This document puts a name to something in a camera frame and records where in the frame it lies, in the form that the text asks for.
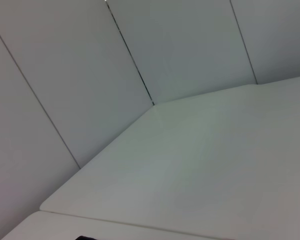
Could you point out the black shirt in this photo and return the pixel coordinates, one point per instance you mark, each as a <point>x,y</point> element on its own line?
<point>86,238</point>

